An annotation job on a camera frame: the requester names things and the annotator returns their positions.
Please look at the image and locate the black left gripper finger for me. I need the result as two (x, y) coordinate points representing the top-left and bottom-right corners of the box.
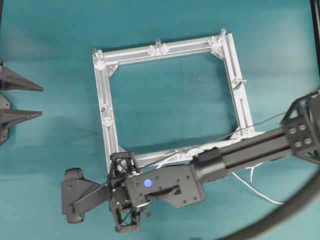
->
(0, 94), (43, 144)
(0, 59), (44, 92)

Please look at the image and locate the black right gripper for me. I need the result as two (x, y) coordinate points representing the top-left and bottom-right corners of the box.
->
(108, 152), (205, 225)

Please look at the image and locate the white cable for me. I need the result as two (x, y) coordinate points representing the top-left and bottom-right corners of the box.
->
(156, 148), (285, 205)

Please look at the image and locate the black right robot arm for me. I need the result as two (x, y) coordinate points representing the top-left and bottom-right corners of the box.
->
(108, 92), (320, 232)

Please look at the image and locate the aluminium pin far-left corner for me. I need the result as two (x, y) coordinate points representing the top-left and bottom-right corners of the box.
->
(92, 49), (105, 65)

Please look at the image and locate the aluminium pin right middle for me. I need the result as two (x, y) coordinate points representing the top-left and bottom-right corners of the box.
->
(231, 78), (247, 89)

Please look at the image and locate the aluminium pin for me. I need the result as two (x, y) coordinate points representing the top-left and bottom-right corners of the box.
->
(231, 78), (247, 89)
(155, 38), (161, 54)

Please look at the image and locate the aluminium pin far middle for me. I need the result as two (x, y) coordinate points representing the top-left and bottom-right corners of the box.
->
(155, 38), (161, 54)

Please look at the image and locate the aluminium pin far-right corner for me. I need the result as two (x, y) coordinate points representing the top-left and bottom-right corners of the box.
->
(218, 28), (227, 43)

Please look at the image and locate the thin black wire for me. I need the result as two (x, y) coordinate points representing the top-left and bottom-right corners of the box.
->
(71, 112), (287, 208)

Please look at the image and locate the square aluminium extrusion frame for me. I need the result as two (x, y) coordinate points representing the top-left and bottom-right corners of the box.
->
(93, 33), (258, 167)

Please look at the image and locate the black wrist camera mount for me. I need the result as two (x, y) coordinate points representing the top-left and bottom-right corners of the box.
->
(61, 168), (111, 224)

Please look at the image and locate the black corrugated hose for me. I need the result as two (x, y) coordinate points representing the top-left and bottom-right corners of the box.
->
(223, 169), (320, 240)

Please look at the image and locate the black vertical post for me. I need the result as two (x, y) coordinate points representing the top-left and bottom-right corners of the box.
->
(310, 0), (320, 42)

